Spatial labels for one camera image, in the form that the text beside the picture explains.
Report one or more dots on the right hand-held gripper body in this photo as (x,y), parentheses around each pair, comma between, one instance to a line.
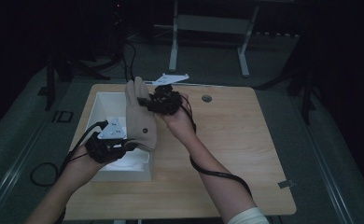
(164,99)

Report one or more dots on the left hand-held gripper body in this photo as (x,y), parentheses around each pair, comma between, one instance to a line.
(108,146)

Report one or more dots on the white plastic box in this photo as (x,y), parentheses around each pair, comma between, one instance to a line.
(133,169)

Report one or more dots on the beige glove with dark button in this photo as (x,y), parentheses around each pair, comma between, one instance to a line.
(139,121)

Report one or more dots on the person's right hand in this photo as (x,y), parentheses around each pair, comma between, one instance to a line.
(178,121)

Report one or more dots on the person's left hand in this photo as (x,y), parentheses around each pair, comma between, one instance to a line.
(83,161)

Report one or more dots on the black tripod stand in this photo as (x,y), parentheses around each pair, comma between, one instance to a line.
(50,84)
(304,93)

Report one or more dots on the white sleeve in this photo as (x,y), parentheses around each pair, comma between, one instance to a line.
(248,217)

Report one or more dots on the black rectangular floor bracket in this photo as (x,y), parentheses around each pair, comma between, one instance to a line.
(62,116)

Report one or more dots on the white metal desk frame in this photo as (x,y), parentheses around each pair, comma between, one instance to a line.
(212,24)

